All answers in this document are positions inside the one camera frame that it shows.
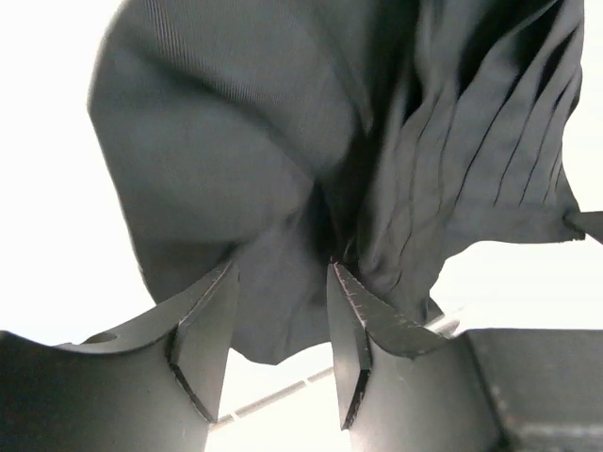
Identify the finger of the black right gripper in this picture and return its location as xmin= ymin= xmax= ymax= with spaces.
xmin=564 ymin=211 xmax=603 ymax=244

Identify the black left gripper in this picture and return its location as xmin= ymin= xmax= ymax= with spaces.
xmin=327 ymin=264 xmax=602 ymax=452

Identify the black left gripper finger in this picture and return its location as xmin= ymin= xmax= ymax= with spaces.
xmin=1 ymin=263 xmax=239 ymax=452

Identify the black pleated skirt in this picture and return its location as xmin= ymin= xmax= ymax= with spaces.
xmin=89 ymin=1 xmax=584 ymax=364

